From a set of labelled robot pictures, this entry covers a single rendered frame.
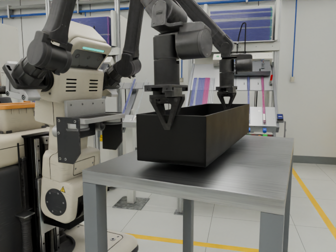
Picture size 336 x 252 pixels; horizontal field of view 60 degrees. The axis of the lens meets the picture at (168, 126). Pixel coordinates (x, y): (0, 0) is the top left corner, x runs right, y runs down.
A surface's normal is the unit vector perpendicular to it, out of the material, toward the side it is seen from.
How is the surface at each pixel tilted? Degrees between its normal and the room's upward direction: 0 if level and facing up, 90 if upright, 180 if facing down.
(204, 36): 88
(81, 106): 90
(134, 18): 102
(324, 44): 90
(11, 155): 90
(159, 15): 79
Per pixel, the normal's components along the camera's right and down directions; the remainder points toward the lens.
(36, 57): -0.53, -0.08
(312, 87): -0.23, 0.12
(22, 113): 0.91, 0.09
